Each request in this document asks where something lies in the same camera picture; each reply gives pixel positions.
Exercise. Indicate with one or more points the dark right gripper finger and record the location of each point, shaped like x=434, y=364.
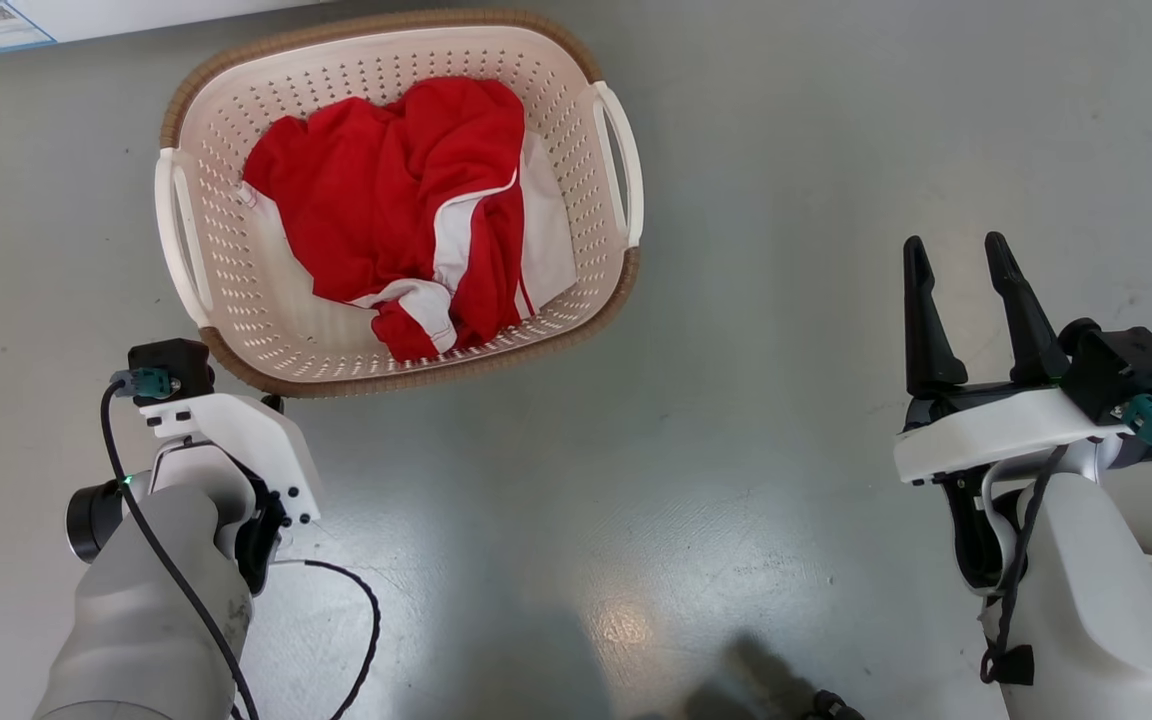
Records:
x=1026, y=320
x=928, y=330

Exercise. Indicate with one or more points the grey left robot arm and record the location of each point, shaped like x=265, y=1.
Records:
x=136, y=620

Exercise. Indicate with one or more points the white front-load washing machine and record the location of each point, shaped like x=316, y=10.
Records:
x=136, y=15

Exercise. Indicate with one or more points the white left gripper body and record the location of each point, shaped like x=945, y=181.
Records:
x=256, y=450

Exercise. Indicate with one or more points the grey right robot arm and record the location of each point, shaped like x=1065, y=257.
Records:
x=1096, y=600

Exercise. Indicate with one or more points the white perforated laundry basket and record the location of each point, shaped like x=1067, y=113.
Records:
x=236, y=280

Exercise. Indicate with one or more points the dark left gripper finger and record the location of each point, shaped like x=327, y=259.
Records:
x=271, y=404

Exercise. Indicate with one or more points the red and white garment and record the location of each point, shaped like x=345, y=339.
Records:
x=376, y=190

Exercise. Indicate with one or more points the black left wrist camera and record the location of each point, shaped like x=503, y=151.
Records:
x=176, y=365

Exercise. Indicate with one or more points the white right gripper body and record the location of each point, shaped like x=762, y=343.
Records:
x=996, y=430

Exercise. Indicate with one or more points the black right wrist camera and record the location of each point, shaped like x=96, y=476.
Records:
x=1126, y=365

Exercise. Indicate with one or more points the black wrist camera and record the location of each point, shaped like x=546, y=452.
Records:
x=1126, y=365
x=176, y=365

